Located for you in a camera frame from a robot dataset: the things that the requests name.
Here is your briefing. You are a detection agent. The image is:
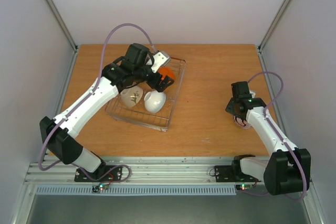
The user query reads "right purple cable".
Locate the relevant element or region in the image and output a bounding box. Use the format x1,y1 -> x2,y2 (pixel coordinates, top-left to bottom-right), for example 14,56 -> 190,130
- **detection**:
241,71 -> 308,201

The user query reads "floral cream bowl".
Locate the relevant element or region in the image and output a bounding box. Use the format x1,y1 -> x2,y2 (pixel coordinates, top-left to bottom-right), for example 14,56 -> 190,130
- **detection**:
120,86 -> 143,108

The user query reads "chrome wire dish rack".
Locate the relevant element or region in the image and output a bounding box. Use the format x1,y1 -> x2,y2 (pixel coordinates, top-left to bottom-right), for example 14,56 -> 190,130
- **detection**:
105,57 -> 186,132

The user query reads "right aluminium frame post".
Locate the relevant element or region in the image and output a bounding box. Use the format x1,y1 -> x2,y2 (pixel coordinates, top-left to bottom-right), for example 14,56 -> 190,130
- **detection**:
257,0 -> 292,52

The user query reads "white bowl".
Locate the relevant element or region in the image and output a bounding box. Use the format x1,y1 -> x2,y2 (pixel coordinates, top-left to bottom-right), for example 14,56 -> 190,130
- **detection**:
158,67 -> 175,81
144,90 -> 166,114

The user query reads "left controller board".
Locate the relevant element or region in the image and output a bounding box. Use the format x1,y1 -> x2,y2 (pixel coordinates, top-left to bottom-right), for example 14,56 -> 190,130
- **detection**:
92,184 -> 109,193

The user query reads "left aluminium frame post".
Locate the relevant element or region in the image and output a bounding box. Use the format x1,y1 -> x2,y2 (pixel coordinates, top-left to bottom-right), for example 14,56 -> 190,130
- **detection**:
30,0 -> 79,53

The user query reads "right controller board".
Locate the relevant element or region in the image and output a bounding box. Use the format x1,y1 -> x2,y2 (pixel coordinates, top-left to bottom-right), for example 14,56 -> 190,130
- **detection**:
236,184 -> 256,191

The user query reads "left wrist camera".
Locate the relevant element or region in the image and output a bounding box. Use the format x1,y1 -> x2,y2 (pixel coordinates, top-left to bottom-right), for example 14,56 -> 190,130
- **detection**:
151,51 -> 171,73

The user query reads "controller board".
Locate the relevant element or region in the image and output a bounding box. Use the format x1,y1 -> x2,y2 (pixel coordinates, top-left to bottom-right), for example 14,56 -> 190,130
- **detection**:
236,184 -> 256,191
92,184 -> 109,193

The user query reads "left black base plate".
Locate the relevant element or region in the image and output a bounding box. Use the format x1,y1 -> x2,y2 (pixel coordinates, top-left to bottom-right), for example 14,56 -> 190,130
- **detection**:
74,164 -> 122,183

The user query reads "grey slotted cable duct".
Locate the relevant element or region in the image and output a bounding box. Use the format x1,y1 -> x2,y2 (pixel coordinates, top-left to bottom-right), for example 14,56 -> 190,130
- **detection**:
36,185 -> 236,196

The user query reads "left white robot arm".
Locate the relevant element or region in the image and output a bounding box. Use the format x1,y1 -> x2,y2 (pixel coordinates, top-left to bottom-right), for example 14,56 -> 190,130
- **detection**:
39,43 -> 173,181

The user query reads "red patterned small dish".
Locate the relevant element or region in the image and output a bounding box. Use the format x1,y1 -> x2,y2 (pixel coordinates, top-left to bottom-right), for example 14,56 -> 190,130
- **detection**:
233,116 -> 251,130

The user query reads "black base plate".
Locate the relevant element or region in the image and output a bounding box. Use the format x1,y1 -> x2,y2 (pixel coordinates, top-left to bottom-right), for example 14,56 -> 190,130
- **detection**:
74,164 -> 122,183
214,165 -> 257,183

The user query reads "aluminium mounting rail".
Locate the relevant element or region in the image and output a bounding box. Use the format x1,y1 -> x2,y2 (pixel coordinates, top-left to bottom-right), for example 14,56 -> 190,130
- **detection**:
24,156 -> 233,185

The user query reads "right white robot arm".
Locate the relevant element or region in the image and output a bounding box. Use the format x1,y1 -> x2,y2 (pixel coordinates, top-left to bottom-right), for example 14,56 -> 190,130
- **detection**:
225,81 -> 311,196

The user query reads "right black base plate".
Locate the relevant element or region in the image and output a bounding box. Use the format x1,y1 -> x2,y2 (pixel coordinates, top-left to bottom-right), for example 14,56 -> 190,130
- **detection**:
214,165 -> 257,183

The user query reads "aluminium frame post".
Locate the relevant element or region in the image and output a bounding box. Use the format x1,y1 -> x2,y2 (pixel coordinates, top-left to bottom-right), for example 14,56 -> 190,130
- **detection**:
30,0 -> 79,53
257,0 -> 292,52

